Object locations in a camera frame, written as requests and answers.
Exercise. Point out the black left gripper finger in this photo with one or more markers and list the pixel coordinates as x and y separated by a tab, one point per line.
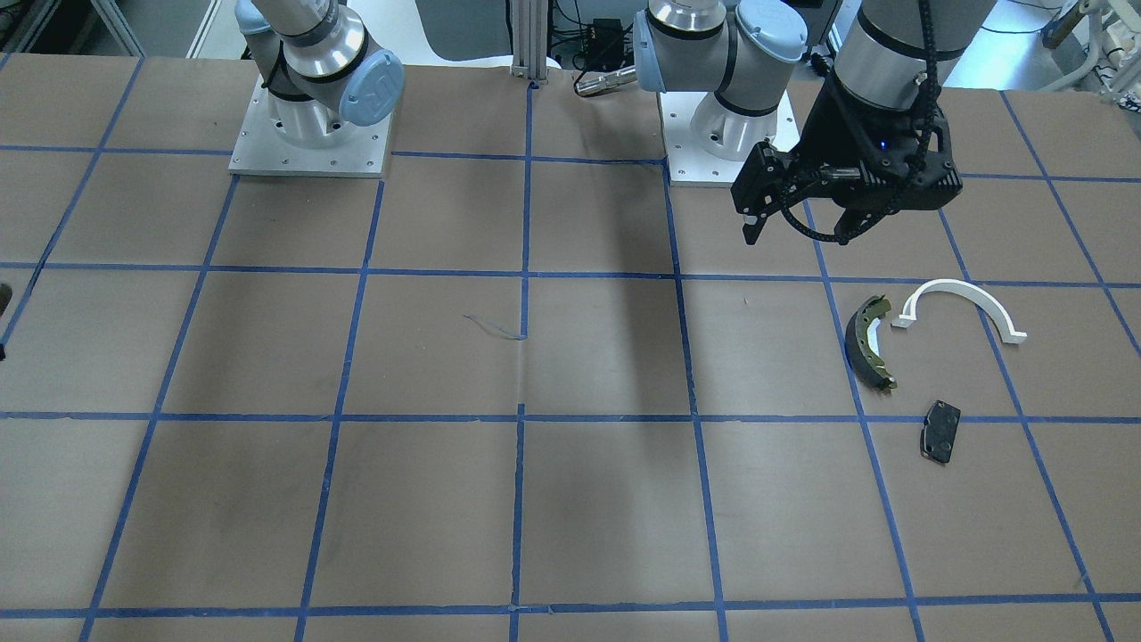
753	226
855	222

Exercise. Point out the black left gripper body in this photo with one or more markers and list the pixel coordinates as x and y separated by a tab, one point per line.
831	125

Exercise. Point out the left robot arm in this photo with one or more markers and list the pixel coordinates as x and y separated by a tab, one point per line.
744	55

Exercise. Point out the olive green brake shoe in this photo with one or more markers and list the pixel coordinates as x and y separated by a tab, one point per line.
862	344

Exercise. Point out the silver cylindrical tool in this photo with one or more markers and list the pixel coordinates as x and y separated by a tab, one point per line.
606	82

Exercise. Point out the black brake pad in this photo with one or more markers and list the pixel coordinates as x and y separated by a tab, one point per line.
938	434

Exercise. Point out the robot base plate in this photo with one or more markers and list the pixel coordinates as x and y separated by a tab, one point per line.
731	143
312	152

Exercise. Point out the aluminium frame post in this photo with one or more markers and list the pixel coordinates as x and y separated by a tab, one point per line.
529	25

